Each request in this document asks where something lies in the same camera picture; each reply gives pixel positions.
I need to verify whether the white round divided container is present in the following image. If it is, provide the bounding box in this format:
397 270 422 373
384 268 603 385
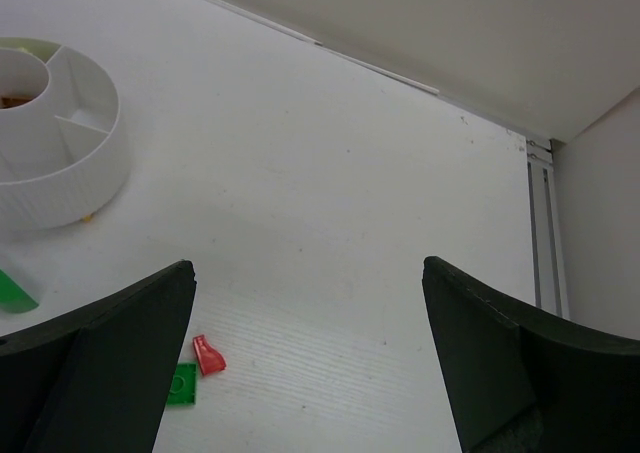
1 37 131 231

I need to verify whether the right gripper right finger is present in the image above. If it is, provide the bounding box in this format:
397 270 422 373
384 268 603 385
422 256 639 452

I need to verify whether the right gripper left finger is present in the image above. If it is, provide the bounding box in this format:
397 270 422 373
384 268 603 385
1 260 196 452

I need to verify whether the dark green lego brick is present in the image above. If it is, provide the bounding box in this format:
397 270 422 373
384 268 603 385
0 271 39 314

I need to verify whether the green lego plate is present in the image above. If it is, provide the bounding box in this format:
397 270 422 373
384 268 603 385
166 362 198 407

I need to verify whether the brown lego plate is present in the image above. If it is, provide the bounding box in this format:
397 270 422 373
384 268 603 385
0 94 35 109

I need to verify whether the aluminium rail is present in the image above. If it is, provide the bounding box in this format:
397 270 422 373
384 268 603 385
526 138 570 320

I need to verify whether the small red lego piece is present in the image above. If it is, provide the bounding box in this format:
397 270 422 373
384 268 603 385
192 335 227 377

